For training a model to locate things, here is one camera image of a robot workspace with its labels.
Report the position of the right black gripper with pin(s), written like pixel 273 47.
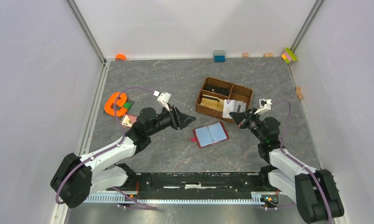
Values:
pixel 242 118

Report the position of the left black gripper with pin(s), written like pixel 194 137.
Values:
pixel 179 120

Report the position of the silver VIP card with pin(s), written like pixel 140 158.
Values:
pixel 228 106

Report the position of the red card holder wallet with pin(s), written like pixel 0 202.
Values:
pixel 210 134

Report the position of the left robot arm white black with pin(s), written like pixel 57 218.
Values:
pixel 77 177

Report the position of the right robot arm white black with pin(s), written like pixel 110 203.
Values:
pixel 313 191

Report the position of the grey cards in basket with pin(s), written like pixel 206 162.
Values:
pixel 239 106

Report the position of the beige cards in basket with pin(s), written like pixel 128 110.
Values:
pixel 212 102

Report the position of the black card in basket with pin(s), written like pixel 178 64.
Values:
pixel 217 90

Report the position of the pink picture card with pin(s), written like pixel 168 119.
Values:
pixel 128 120

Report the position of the woven brown basket organizer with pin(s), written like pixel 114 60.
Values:
pixel 237 92

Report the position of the green toy brick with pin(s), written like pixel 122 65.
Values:
pixel 128 105

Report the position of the orange plastic letter shape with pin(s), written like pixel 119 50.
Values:
pixel 114 106

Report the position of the curved wooden piece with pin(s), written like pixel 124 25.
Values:
pixel 299 94

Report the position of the blue grey toy bricks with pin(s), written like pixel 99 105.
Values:
pixel 219 56

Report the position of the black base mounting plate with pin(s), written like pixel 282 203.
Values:
pixel 197 185

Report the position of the green pink toy bricks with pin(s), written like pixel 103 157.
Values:
pixel 288 56

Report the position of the orange round cap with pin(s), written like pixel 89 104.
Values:
pixel 120 57

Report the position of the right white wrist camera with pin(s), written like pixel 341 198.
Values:
pixel 264 106

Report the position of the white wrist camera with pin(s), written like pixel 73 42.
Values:
pixel 264 106
pixel 163 98

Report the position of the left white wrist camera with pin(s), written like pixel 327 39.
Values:
pixel 163 98

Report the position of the slotted cable duct rail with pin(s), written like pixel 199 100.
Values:
pixel 119 198

